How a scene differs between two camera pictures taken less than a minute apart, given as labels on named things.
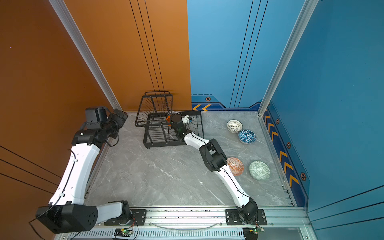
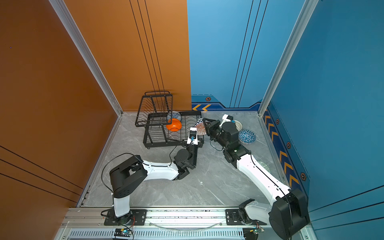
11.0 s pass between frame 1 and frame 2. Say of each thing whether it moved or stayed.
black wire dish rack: stayed
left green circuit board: stayed
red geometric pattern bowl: moved
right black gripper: moved
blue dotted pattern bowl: stayed
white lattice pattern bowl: stayed
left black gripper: moved
